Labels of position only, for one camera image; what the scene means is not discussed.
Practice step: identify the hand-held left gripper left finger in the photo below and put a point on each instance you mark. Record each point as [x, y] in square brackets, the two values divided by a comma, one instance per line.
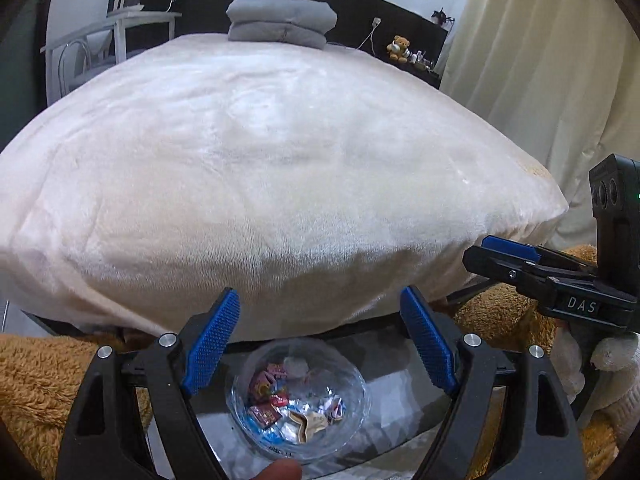
[210, 345]

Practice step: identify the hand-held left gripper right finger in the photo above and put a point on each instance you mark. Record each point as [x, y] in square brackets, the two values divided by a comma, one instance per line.
[430, 340]

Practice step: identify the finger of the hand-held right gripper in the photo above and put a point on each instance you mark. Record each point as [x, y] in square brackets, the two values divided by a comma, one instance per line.
[510, 247]
[500, 267]

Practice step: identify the clear plastic bin bag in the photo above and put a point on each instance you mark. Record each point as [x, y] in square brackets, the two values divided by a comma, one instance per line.
[240, 400]

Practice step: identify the pink patterned wrapper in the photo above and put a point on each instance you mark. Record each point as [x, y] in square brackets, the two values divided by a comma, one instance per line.
[272, 375]

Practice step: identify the clear plastic cup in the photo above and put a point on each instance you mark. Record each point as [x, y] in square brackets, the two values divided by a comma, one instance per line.
[295, 364]

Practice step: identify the red snack packet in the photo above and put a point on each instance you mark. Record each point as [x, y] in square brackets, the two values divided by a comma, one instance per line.
[264, 415]

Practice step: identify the white printed wrapper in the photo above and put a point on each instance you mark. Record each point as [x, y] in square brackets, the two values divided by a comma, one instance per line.
[335, 406]

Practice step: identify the beige paper bag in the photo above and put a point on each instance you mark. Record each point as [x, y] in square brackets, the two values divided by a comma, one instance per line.
[310, 422]

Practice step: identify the person's left hand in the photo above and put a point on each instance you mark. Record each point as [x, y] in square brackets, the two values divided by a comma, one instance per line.
[277, 471]

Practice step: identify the cream curtain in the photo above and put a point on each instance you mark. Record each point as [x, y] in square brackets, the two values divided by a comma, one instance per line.
[540, 85]

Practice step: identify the cream blanket bed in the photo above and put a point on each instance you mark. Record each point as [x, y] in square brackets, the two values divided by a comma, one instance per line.
[300, 185]

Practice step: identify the small toiletry bottles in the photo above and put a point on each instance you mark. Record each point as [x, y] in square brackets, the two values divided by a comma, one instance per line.
[424, 61]

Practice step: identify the brown teddy bear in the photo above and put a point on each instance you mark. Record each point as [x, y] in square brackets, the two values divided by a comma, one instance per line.
[398, 50]

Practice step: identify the small dark plant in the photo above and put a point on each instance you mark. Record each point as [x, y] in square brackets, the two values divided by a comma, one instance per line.
[442, 16]

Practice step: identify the grey folded pillow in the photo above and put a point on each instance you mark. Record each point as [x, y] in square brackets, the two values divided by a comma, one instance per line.
[280, 17]

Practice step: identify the dark glass door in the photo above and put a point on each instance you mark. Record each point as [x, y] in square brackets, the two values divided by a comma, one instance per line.
[25, 70]

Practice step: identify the white desk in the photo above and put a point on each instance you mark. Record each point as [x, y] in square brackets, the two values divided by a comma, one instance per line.
[145, 16]

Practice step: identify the black headboard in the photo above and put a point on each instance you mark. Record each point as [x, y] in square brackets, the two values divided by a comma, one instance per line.
[200, 5]

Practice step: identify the white desk appliance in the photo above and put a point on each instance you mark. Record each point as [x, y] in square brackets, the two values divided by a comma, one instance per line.
[125, 0]

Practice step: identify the metal frame chair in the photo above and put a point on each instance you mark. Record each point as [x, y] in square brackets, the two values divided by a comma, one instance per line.
[95, 67]

